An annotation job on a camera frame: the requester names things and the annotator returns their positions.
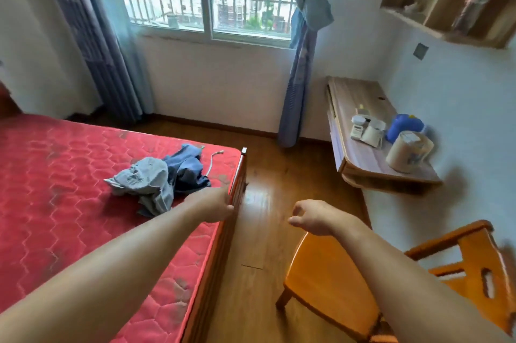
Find person's left hand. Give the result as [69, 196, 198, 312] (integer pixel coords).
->
[183, 187, 235, 224]

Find person's right hand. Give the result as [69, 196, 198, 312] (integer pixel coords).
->
[287, 199, 357, 238]

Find light blue jeans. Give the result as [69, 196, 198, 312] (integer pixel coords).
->
[162, 144, 225, 194]

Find grey trousers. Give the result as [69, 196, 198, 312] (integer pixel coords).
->
[104, 157, 175, 218]

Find person's left forearm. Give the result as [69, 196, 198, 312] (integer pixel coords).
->
[0, 203, 202, 343]

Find person's right forearm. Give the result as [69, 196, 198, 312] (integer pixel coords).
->
[340, 216, 513, 343]

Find wooden bed headboard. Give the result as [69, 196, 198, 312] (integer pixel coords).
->
[0, 82, 249, 343]

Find orange wooden chair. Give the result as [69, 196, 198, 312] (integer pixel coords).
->
[275, 219, 516, 343]

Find papers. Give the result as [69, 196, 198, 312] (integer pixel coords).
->
[360, 127, 383, 149]

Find white cylindrical jar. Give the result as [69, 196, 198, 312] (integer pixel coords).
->
[385, 131, 435, 174]

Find blue container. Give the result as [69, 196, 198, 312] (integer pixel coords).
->
[385, 113, 426, 144]

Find red quilted mattress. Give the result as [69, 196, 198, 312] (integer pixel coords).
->
[0, 113, 242, 343]

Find wooden wall-mounted desk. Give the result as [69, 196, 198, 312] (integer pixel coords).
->
[325, 75, 443, 196]

